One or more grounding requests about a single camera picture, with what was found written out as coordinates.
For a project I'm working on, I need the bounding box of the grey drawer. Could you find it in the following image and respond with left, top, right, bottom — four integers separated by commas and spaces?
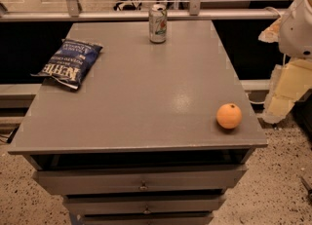
80, 212, 214, 225
33, 165, 247, 195
64, 193, 225, 215

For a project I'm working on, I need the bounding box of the orange fruit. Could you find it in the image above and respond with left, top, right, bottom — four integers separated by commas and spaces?
216, 103, 243, 130

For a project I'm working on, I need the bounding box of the grey drawer cabinet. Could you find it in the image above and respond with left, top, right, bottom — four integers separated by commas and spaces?
7, 19, 269, 225

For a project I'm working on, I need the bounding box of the top grey drawer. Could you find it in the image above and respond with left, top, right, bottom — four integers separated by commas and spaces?
33, 165, 247, 195

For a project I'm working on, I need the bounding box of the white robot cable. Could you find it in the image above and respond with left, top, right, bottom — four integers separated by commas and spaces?
264, 6, 287, 18

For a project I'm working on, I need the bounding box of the bottom grey drawer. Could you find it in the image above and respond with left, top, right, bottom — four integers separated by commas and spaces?
80, 212, 214, 225

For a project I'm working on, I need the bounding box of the middle grey drawer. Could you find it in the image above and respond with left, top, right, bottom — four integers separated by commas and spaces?
64, 193, 225, 215

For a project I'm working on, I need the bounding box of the blue kettle chips bag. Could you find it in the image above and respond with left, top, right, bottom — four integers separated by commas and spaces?
34, 39, 102, 90

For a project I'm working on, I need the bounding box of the silver 7up soda can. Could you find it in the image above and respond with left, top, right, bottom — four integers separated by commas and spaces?
149, 4, 167, 43

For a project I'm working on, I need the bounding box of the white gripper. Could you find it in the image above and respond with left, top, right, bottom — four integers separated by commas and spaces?
258, 0, 312, 124

